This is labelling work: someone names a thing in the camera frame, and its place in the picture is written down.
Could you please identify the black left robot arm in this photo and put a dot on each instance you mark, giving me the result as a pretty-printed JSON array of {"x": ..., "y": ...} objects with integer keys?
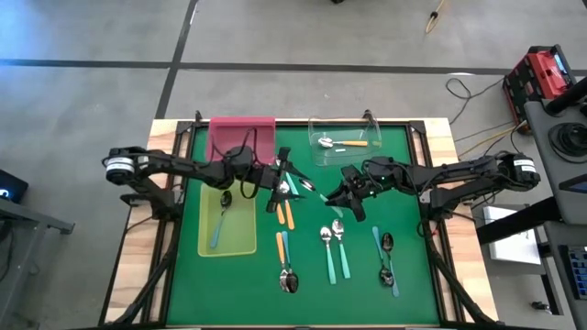
[{"x": 183, "y": 166}]

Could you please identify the black pole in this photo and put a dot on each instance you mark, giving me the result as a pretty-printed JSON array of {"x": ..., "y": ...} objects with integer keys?
[{"x": 566, "y": 97}]

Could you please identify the grey desk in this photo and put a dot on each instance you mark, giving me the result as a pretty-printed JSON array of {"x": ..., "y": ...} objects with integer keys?
[{"x": 27, "y": 217}]

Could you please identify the dark tablet screen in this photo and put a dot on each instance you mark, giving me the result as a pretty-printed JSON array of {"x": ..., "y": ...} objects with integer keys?
[{"x": 578, "y": 185}]

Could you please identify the black beam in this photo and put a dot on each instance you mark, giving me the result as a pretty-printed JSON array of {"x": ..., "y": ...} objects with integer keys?
[{"x": 518, "y": 220}]

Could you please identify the grey side table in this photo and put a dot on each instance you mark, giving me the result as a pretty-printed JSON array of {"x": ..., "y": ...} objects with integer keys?
[{"x": 541, "y": 137}]

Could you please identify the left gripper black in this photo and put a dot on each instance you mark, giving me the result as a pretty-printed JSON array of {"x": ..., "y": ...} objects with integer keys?
[{"x": 270, "y": 178}]

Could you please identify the black keypad with lit keys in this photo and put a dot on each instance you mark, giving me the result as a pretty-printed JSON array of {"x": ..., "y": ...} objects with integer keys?
[{"x": 579, "y": 270}]

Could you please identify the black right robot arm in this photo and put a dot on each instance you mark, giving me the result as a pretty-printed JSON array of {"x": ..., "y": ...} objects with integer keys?
[{"x": 458, "y": 176}]

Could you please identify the green table mat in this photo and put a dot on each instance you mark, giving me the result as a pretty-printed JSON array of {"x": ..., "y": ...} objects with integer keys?
[{"x": 367, "y": 311}]

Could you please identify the grey equipment table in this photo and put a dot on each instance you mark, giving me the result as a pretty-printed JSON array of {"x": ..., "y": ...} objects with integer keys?
[{"x": 557, "y": 275}]

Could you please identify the clear plastic bin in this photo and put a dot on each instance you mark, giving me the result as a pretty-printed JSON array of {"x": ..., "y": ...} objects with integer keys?
[{"x": 348, "y": 158}]

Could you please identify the small black floor object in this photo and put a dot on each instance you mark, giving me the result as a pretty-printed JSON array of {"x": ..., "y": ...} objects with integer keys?
[{"x": 541, "y": 306}]

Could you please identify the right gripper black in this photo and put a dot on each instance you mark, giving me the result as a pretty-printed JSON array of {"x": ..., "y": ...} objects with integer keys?
[{"x": 369, "y": 185}]

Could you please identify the black monitor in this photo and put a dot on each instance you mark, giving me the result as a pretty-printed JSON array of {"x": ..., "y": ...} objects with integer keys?
[{"x": 11, "y": 188}]

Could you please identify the white box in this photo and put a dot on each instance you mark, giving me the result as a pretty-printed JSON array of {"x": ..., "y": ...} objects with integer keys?
[{"x": 513, "y": 243}]

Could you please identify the red and black tool case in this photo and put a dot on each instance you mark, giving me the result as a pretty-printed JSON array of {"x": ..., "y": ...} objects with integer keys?
[{"x": 539, "y": 75}]

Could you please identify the black metal table frame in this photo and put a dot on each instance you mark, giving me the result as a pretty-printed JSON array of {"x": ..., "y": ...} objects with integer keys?
[{"x": 168, "y": 284}]

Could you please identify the yellow plastic bin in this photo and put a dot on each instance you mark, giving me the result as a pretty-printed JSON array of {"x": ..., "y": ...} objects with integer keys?
[{"x": 238, "y": 229}]

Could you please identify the pink plastic bin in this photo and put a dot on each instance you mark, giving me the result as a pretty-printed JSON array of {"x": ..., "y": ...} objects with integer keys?
[{"x": 229, "y": 133}]

